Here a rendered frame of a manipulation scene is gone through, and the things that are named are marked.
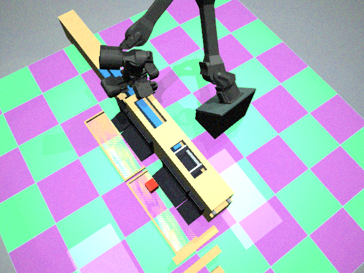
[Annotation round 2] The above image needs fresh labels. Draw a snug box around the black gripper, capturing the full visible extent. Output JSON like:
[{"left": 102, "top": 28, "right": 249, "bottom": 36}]
[{"left": 101, "top": 62, "right": 159, "bottom": 98}]

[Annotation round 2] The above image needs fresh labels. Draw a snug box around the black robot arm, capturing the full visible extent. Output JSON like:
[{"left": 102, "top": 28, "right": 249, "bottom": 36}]
[{"left": 99, "top": 0, "right": 244, "bottom": 104}]

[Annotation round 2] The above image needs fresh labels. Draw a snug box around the red cube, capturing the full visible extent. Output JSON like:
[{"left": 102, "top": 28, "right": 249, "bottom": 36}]
[{"left": 145, "top": 178, "right": 159, "bottom": 194}]

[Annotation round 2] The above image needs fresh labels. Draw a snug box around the tan flat bar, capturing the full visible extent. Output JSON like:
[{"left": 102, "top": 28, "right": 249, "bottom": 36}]
[
  {"left": 172, "top": 225, "right": 219, "bottom": 265},
  {"left": 183, "top": 246, "right": 221, "bottom": 273}
]

